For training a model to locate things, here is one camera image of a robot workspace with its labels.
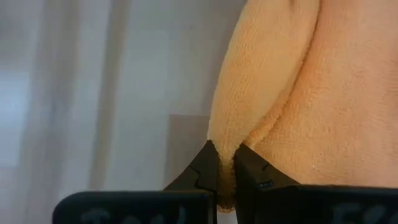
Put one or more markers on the orange microfiber towel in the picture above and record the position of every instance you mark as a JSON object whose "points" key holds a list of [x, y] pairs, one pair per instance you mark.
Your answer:
{"points": [[311, 93]]}

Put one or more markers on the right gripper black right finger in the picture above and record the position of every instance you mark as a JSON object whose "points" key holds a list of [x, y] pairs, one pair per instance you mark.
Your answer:
{"points": [[295, 205]]}

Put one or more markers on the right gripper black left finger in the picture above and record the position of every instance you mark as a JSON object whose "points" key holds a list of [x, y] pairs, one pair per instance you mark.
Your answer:
{"points": [[186, 205]]}

